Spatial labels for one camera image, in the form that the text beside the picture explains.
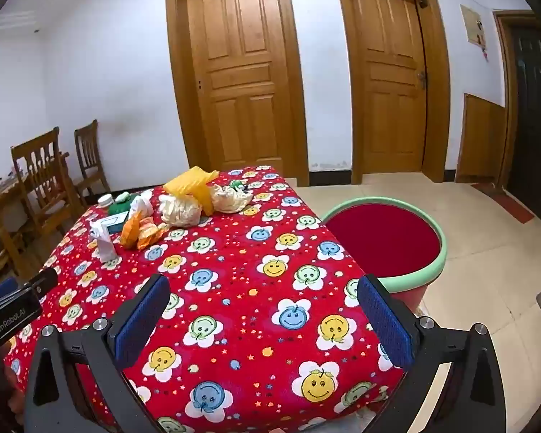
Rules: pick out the orange snack packet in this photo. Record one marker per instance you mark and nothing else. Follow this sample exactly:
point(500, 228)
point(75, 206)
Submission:
point(149, 233)
point(130, 232)

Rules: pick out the small green toy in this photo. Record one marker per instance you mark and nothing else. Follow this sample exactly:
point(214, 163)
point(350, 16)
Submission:
point(237, 185)

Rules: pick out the white jar lid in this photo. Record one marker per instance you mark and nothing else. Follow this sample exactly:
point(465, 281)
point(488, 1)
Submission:
point(104, 199)

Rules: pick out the white tissue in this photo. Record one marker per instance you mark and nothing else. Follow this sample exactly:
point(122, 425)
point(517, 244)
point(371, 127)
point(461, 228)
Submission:
point(104, 246)
point(140, 205)

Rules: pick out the dark entrance door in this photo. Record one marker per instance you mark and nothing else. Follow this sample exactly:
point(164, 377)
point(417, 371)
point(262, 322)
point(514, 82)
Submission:
point(532, 112)

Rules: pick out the yellow plastic bag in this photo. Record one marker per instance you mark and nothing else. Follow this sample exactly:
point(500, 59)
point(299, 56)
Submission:
point(189, 182)

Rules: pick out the red bin with green rim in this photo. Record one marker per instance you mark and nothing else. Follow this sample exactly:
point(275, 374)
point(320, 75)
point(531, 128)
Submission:
point(383, 239)

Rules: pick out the wooden panel door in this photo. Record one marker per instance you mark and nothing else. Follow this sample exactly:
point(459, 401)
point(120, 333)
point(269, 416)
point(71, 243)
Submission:
point(239, 76)

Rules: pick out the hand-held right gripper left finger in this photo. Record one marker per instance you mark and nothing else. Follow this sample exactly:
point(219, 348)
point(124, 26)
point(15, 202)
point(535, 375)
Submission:
point(139, 320)

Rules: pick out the cream paper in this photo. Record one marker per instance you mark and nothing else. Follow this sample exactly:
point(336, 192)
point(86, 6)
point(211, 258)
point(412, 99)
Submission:
point(230, 198)
point(180, 212)

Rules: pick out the red doormat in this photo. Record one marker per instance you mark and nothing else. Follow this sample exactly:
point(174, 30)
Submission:
point(505, 200)

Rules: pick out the light green cap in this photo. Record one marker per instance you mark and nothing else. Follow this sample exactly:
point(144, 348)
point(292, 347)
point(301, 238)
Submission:
point(122, 197)

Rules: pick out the large wooden chair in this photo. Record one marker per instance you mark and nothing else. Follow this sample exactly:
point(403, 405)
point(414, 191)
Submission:
point(43, 176)

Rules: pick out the wooden dining table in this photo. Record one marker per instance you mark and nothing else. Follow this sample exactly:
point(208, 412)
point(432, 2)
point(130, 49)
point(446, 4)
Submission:
point(4, 207)

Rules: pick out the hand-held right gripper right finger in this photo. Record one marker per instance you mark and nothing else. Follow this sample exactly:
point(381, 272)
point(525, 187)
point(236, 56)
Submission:
point(383, 320)

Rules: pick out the red flower printed blanket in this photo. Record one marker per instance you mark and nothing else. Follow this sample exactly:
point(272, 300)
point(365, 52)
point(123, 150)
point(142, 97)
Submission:
point(243, 279)

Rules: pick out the beige wall box cover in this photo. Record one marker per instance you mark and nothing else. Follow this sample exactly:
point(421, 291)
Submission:
point(472, 25)

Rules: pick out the small wooden chair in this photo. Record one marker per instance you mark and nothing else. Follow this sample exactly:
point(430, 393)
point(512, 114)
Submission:
point(90, 158)

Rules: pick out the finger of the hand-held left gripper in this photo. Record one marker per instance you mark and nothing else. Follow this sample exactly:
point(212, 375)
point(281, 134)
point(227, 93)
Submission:
point(0, 291)
point(43, 282)

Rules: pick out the green box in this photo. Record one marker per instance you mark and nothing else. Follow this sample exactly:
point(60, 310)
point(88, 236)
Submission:
point(117, 209)

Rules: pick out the low wooden wall panel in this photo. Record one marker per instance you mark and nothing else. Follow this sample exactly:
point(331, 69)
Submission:
point(480, 140)

